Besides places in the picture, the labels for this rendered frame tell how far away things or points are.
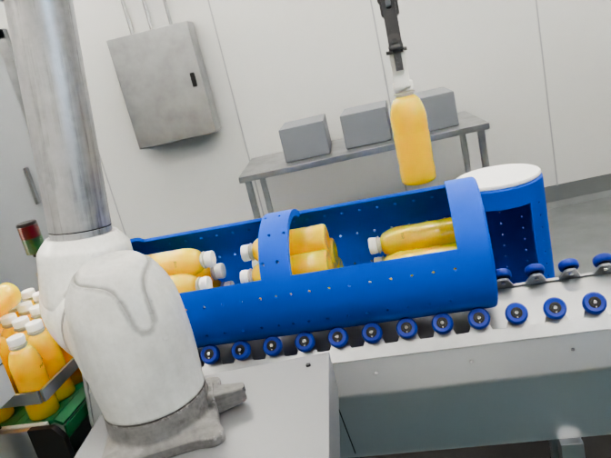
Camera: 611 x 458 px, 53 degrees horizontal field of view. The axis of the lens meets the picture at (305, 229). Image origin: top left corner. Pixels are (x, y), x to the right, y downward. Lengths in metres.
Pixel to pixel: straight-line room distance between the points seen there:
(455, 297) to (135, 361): 0.68
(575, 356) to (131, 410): 0.87
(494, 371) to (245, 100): 3.70
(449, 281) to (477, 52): 3.68
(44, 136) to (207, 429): 0.51
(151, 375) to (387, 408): 0.67
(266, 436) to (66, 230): 0.45
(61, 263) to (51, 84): 0.28
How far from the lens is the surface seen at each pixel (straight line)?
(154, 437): 0.91
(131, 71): 4.69
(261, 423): 0.92
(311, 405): 0.92
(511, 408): 1.43
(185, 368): 0.89
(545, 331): 1.34
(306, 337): 1.35
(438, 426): 1.46
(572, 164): 5.13
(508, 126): 4.92
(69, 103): 1.02
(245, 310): 1.31
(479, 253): 1.22
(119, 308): 0.84
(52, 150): 1.03
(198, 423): 0.92
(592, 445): 2.30
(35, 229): 2.05
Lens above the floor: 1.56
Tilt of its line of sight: 16 degrees down
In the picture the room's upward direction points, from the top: 13 degrees counter-clockwise
